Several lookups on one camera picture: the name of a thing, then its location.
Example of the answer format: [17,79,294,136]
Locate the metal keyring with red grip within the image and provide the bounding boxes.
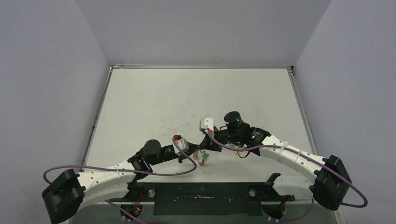
[193,150,207,166]

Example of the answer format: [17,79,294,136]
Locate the key with green tag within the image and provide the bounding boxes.
[202,152,209,161]

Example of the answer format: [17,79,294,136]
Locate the key with yellow tag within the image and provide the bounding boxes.
[234,148,241,156]

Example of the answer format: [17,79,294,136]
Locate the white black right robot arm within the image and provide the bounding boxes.
[199,111,351,210]

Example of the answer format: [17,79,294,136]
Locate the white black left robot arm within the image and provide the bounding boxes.
[42,136,199,224]

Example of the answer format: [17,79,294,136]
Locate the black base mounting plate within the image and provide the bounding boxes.
[114,182,295,216]

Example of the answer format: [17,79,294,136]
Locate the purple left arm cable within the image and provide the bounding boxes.
[42,137,198,224]

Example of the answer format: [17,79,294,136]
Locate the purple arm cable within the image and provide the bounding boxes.
[205,130,369,223]
[42,137,198,224]

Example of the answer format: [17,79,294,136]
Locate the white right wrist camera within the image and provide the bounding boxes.
[199,118,214,132]

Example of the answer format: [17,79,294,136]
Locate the aluminium table frame rail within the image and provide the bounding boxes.
[286,66,318,155]

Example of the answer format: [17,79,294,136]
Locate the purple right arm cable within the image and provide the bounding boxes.
[205,130,369,223]

